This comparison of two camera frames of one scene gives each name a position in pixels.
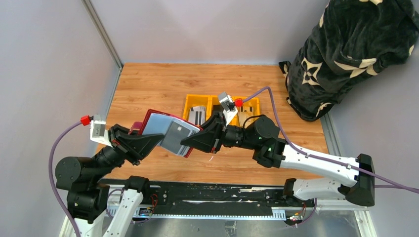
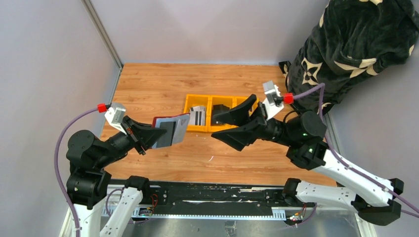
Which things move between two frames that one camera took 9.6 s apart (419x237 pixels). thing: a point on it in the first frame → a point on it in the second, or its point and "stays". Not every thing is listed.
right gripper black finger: x=208 y=140 → x=240 y=138
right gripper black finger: x=214 y=125 → x=235 y=116
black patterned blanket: x=354 y=39 stays
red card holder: x=140 y=127 → x=181 y=129
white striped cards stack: x=196 y=115 stays
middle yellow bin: x=213 y=99 stays
